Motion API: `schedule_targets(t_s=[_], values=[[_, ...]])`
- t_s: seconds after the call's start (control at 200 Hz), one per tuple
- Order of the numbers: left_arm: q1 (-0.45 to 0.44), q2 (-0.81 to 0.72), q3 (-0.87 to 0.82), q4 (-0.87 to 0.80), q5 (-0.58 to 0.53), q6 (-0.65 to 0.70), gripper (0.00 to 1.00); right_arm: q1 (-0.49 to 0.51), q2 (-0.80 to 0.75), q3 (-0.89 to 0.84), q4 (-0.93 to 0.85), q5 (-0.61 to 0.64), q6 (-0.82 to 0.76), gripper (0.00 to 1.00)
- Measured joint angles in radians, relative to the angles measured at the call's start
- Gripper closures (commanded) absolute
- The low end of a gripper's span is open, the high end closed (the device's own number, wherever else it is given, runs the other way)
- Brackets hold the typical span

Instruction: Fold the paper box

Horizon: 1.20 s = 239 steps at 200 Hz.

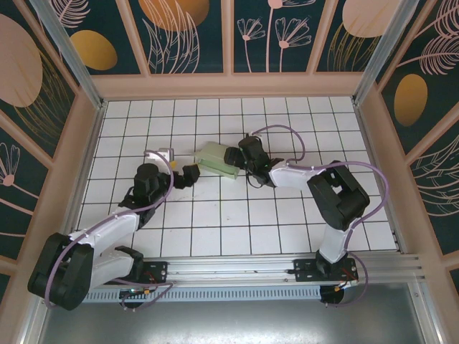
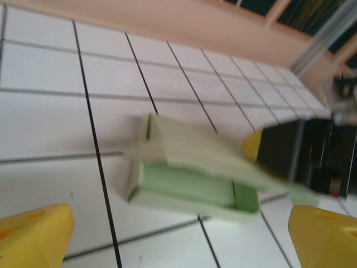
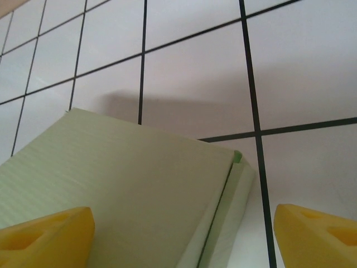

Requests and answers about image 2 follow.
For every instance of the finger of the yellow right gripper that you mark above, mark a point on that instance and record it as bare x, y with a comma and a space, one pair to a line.
276, 150

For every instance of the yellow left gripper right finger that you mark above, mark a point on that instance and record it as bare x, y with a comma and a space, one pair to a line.
326, 240

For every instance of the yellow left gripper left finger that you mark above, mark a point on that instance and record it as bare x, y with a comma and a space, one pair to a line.
33, 240

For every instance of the light green paper box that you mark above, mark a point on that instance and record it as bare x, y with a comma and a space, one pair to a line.
189, 164

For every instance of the aluminium frame post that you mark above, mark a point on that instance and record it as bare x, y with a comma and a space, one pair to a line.
320, 42

